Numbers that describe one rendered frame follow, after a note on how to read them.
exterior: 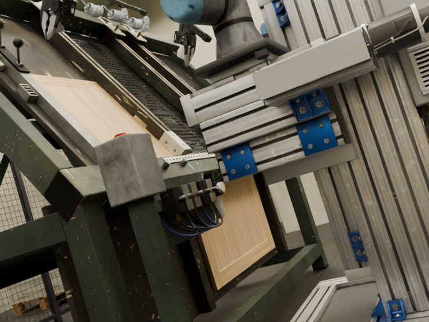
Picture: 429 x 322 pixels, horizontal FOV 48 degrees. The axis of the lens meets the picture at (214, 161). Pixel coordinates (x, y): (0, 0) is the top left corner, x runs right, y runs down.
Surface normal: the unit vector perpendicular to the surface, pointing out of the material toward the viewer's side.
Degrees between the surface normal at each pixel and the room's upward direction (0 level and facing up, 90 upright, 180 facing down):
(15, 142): 90
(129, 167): 90
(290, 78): 90
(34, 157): 90
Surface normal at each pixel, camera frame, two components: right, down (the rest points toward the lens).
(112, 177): -0.43, 0.07
